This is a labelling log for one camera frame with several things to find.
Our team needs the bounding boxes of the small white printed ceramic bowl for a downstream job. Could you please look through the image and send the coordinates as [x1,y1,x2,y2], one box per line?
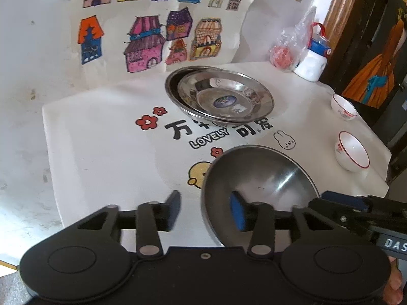
[330,94,358,122]

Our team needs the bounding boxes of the coloured houses drawing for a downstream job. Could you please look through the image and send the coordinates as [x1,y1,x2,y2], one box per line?
[53,0,262,90]

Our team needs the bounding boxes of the white water bottle blue lid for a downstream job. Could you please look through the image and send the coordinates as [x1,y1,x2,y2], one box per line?
[294,22,332,82]

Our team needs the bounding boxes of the wooden door frame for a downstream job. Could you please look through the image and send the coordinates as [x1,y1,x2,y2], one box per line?
[322,0,370,58]

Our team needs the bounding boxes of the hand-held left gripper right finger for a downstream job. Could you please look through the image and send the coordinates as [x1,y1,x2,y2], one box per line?
[230,190,319,258]

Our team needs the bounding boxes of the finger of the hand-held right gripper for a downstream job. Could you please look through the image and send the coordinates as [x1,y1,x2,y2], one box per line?
[322,190,371,211]
[308,197,376,230]

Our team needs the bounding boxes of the steel bowl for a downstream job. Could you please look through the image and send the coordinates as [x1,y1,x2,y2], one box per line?
[200,145,321,248]

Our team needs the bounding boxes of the steel plate with dark sticker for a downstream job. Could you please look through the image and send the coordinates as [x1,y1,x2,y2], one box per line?
[177,71,275,124]

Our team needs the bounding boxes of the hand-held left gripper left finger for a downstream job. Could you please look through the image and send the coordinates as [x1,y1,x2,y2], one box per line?
[77,190,182,258]

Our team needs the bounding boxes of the white red-rimmed ceramic bowl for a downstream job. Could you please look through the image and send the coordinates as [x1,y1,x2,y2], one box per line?
[334,130,371,173]

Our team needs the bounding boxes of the clear plastic bag red contents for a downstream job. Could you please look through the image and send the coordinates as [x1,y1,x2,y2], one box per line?
[269,6,319,72]

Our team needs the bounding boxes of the person's right hand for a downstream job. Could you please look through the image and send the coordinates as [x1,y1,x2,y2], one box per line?
[383,255,407,305]

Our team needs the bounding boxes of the painting of orange-dressed figure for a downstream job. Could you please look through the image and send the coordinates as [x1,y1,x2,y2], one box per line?
[341,0,407,109]

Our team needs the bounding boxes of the white printed tablecloth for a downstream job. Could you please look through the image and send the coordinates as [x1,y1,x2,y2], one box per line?
[42,61,392,252]

